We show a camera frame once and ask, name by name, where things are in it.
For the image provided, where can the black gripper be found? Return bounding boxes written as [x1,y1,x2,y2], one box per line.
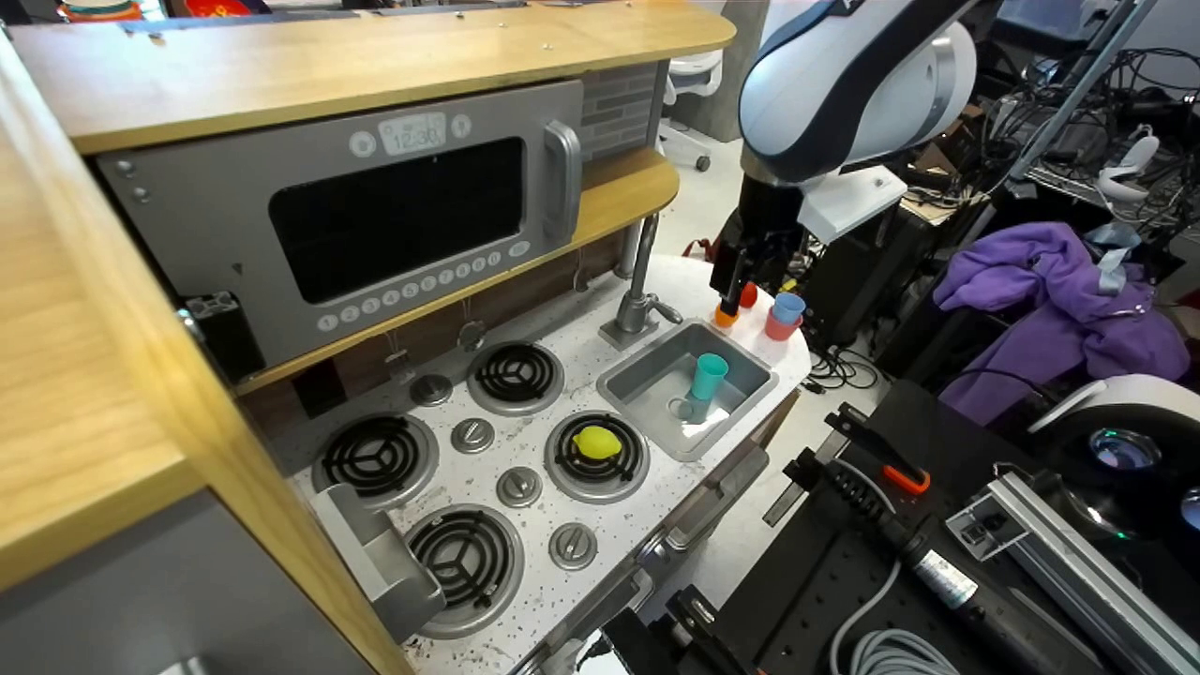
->
[713,170,814,317]

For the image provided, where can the blue plastic cup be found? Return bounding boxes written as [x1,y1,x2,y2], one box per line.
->
[766,289,811,332]

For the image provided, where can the grey toy sink basin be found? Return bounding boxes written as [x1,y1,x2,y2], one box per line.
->
[594,320,779,465]

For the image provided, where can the grey toy faucet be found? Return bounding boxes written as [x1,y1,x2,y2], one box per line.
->
[594,209,686,352]

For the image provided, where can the white chair base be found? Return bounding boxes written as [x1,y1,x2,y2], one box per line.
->
[657,48,731,178]

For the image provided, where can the yellow toy lemon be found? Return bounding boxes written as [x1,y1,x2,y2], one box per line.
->
[571,423,627,465]

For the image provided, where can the silver oven door bar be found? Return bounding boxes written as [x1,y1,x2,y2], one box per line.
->
[634,429,784,593]

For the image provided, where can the black coil stove burner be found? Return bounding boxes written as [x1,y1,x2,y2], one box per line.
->
[539,409,651,508]
[308,409,441,502]
[396,502,527,640]
[464,339,571,420]

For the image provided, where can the purple cloth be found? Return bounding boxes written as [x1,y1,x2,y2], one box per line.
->
[931,220,1193,429]

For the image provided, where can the grey round stove knob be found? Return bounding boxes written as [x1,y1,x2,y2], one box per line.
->
[407,373,458,409]
[446,415,497,458]
[542,519,601,575]
[492,465,547,513]

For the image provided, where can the black perforated breadboard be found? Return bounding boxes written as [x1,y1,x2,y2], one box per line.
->
[697,379,1200,675]

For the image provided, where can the grey metal pole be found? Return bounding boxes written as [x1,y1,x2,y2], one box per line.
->
[988,0,1158,192]

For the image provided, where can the black shiny round device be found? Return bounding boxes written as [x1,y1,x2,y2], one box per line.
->
[1026,373,1200,593]

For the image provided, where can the grey side panel holder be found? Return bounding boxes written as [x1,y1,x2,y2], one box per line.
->
[311,482,451,645]

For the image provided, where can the grey toy microwave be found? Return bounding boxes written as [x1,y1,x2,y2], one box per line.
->
[89,77,592,373]

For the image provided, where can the wooden toy kitchen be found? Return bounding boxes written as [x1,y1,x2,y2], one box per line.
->
[0,0,817,675]

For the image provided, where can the black floor cables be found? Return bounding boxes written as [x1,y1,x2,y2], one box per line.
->
[802,348,892,393]

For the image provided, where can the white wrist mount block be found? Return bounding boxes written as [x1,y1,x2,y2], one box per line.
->
[793,163,911,243]

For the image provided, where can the orange handled black clamp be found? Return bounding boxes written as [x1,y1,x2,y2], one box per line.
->
[821,402,938,502]

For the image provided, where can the grey coiled cable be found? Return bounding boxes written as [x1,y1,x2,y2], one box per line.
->
[824,560,968,675]

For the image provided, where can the aluminium extrusion rail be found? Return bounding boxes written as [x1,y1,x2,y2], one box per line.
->
[944,468,1200,675]

